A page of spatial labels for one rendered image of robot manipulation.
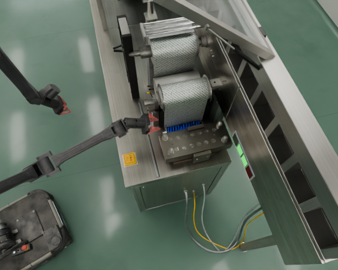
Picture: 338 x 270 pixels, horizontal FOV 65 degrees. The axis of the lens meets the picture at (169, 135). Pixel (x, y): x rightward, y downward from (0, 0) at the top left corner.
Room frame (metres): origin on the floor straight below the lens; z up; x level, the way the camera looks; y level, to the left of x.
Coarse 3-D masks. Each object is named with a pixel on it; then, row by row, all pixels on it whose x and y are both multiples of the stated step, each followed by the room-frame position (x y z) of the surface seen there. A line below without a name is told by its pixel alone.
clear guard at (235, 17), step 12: (192, 0) 0.71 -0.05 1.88; (204, 0) 0.77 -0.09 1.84; (216, 0) 0.85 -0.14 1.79; (228, 0) 0.94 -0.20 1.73; (216, 12) 0.75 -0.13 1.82; (228, 12) 0.82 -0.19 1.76; (240, 12) 0.91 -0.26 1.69; (228, 24) 0.72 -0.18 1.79; (240, 24) 0.80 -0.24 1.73; (252, 36) 0.77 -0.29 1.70
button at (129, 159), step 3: (129, 153) 0.60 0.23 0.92; (132, 153) 0.61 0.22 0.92; (123, 156) 0.58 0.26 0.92; (126, 156) 0.58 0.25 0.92; (129, 156) 0.58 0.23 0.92; (132, 156) 0.59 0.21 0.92; (126, 159) 0.57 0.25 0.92; (129, 159) 0.57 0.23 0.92; (132, 159) 0.57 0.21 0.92; (135, 159) 0.57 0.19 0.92; (126, 162) 0.55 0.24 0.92; (129, 162) 0.55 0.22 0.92; (132, 162) 0.55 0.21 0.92; (135, 162) 0.55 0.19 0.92; (126, 165) 0.53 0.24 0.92; (129, 165) 0.54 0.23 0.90
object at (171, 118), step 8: (168, 112) 0.74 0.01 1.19; (176, 112) 0.76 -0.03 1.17; (184, 112) 0.77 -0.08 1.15; (192, 112) 0.78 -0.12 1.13; (200, 112) 0.80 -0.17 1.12; (168, 120) 0.74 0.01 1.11; (176, 120) 0.76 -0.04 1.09; (184, 120) 0.77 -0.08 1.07; (192, 120) 0.79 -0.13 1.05; (200, 120) 0.80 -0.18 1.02
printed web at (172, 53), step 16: (192, 32) 1.11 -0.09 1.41; (160, 48) 1.00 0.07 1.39; (176, 48) 1.02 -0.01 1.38; (192, 48) 1.03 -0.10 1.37; (160, 64) 0.98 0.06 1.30; (176, 64) 1.00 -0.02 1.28; (192, 64) 1.03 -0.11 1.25; (192, 80) 0.87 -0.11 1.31; (176, 96) 0.77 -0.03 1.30; (192, 96) 0.79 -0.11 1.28
